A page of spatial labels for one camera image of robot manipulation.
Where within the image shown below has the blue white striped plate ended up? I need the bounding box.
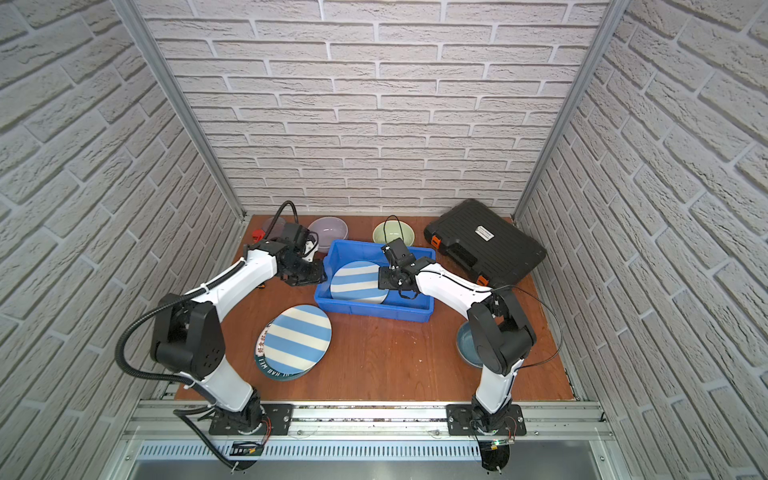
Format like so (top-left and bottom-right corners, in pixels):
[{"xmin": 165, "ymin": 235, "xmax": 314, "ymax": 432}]
[{"xmin": 330, "ymin": 261, "xmax": 389, "ymax": 304}]

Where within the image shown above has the green rimmed white plate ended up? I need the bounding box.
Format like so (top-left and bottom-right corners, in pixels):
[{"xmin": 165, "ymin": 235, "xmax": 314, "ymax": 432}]
[{"xmin": 254, "ymin": 324, "xmax": 317, "ymax": 382}]

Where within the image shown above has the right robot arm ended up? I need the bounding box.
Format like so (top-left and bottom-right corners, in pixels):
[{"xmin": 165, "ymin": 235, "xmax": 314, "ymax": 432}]
[{"xmin": 378, "ymin": 239, "xmax": 537, "ymax": 433}]

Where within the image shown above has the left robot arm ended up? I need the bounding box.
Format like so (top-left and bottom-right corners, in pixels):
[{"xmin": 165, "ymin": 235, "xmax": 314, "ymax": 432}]
[{"xmin": 150, "ymin": 223, "xmax": 326, "ymax": 433}]

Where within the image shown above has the blue plastic bin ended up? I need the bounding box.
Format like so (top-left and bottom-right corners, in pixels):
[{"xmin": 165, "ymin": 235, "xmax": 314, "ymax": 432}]
[{"xmin": 314, "ymin": 240, "xmax": 434, "ymax": 323}]

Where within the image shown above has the lavender bowl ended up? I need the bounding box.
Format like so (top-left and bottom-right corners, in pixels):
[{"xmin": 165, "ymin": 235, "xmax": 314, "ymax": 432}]
[{"xmin": 308, "ymin": 217, "xmax": 349, "ymax": 253}]

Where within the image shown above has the light green bowl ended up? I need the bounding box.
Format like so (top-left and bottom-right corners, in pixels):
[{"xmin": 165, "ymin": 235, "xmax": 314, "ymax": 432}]
[{"xmin": 372, "ymin": 219, "xmax": 415, "ymax": 246}]

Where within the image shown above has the black tool case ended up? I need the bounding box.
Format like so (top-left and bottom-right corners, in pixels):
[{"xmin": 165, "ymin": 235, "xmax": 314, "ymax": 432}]
[{"xmin": 424, "ymin": 199, "xmax": 547, "ymax": 288}]

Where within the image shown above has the grey blue bowl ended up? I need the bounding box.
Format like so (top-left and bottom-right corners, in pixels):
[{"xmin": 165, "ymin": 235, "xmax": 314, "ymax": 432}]
[{"xmin": 456, "ymin": 322, "xmax": 483, "ymax": 369}]

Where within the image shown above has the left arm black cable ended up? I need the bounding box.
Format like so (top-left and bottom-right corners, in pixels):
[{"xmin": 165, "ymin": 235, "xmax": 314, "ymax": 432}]
[{"xmin": 113, "ymin": 199, "xmax": 301, "ymax": 472}]

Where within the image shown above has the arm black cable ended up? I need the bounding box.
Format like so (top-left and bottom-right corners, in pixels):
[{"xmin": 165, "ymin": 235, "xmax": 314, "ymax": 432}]
[
  {"xmin": 383, "ymin": 214, "xmax": 563, "ymax": 457},
  {"xmin": 113, "ymin": 199, "xmax": 301, "ymax": 472}
]

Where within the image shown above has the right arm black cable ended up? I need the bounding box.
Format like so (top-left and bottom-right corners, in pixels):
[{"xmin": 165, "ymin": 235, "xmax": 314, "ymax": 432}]
[{"xmin": 383, "ymin": 214, "xmax": 563, "ymax": 457}]

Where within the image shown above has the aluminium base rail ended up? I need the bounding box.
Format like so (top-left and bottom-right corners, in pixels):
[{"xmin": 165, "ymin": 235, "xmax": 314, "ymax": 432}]
[{"xmin": 123, "ymin": 401, "xmax": 615, "ymax": 461}]

